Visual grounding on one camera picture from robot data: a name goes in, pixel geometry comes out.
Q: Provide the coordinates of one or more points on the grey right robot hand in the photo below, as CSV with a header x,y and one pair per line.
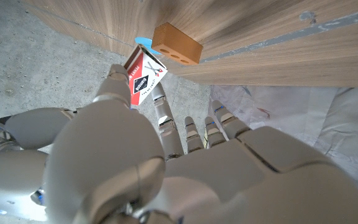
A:
x,y
11,174

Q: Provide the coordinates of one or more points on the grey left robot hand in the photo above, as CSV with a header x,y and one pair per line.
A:
x,y
213,186

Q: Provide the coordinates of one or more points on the red white match box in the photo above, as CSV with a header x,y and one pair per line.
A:
x,y
145,77

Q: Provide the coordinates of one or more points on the wooden block with two holes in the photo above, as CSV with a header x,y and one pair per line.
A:
x,y
176,43

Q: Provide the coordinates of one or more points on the blue round disc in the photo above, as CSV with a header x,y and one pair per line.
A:
x,y
143,42

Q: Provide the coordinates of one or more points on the grey tape outline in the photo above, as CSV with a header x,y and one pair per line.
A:
x,y
291,34

